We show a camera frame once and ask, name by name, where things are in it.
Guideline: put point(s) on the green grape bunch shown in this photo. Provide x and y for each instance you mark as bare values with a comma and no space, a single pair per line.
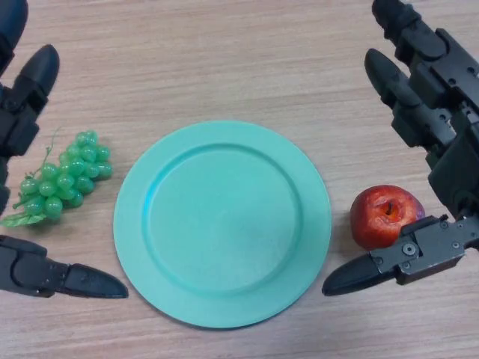
67,175

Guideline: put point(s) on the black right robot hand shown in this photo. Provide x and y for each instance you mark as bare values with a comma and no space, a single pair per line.
449,149

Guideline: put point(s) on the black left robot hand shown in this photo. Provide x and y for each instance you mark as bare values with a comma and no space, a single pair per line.
22,123

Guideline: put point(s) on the red apple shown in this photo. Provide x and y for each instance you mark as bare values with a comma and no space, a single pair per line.
374,220

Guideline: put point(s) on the green round plate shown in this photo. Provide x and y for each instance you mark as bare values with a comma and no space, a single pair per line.
221,232

